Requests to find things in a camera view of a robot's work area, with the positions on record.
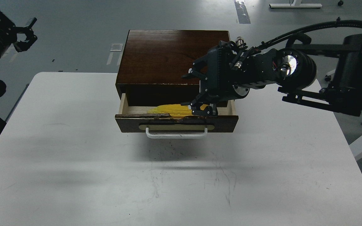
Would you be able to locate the yellow plastic corn cob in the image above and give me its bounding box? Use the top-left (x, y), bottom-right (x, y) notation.
top-left (147, 104), bottom-right (193, 118)

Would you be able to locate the dark wooden cabinet box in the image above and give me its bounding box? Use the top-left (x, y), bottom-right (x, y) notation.
top-left (115, 30), bottom-right (230, 107)

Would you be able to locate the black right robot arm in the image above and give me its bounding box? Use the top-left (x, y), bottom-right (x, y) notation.
top-left (182, 32), bottom-right (362, 116)

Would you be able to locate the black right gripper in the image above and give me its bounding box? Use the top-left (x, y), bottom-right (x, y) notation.
top-left (181, 37), bottom-right (277, 117)

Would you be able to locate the wooden drawer with white handle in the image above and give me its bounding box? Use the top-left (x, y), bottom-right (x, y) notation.
top-left (115, 94), bottom-right (239, 138)

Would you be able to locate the white desk leg base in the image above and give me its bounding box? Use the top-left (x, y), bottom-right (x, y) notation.
top-left (269, 0), bottom-right (323, 9)

